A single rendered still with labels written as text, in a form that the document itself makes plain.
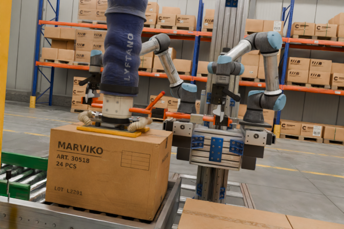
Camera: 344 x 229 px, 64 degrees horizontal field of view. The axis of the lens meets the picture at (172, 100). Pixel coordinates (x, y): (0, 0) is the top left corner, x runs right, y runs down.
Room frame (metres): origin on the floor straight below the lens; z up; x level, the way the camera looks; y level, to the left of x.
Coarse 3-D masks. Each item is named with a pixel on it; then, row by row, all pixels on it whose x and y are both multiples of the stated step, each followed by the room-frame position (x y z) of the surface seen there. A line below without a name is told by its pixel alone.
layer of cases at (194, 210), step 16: (192, 208) 1.55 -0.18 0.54; (208, 208) 1.58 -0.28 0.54; (224, 208) 1.60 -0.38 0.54; (240, 208) 1.62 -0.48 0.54; (192, 224) 1.36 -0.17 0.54; (208, 224) 1.38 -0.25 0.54; (224, 224) 1.40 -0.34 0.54; (240, 224) 1.42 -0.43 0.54; (256, 224) 1.43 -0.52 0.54; (272, 224) 1.45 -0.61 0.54; (288, 224) 1.47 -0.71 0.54; (304, 224) 1.49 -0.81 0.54; (320, 224) 1.51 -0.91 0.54; (336, 224) 1.53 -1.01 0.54
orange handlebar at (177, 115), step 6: (96, 102) 1.87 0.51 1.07; (102, 102) 1.86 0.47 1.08; (132, 108) 1.55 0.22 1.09; (138, 108) 1.58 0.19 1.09; (168, 114) 1.51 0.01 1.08; (174, 114) 1.50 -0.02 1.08; (180, 114) 1.50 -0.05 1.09; (186, 114) 1.50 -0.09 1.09; (204, 120) 1.48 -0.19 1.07; (210, 120) 1.47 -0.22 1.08
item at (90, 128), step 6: (78, 126) 1.47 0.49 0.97; (84, 126) 1.48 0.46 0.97; (90, 126) 1.48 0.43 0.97; (96, 126) 1.49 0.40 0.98; (102, 126) 1.52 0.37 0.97; (120, 126) 1.47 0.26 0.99; (102, 132) 1.45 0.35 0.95; (108, 132) 1.44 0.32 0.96; (114, 132) 1.43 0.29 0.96; (120, 132) 1.43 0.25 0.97; (126, 132) 1.43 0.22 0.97; (132, 132) 1.43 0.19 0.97; (138, 132) 1.47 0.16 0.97
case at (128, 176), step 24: (72, 144) 1.42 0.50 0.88; (96, 144) 1.40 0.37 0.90; (120, 144) 1.38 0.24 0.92; (144, 144) 1.36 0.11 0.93; (168, 144) 1.61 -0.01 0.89; (48, 168) 1.44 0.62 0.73; (72, 168) 1.42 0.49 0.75; (96, 168) 1.40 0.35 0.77; (120, 168) 1.37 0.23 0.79; (144, 168) 1.35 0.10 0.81; (168, 168) 1.71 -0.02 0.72; (48, 192) 1.44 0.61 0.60; (72, 192) 1.41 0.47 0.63; (96, 192) 1.39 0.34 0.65; (120, 192) 1.37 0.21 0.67; (144, 192) 1.35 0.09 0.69; (144, 216) 1.35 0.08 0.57
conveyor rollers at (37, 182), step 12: (0, 168) 1.93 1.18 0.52; (12, 168) 1.93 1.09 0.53; (24, 168) 1.93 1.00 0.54; (12, 180) 1.69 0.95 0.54; (24, 180) 1.69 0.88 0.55; (36, 180) 1.78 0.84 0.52; (36, 192) 1.54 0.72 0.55; (168, 192) 1.74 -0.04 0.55; (48, 204) 1.47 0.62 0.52; (60, 204) 1.44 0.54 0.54; (120, 216) 1.36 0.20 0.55; (156, 216) 1.40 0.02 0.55
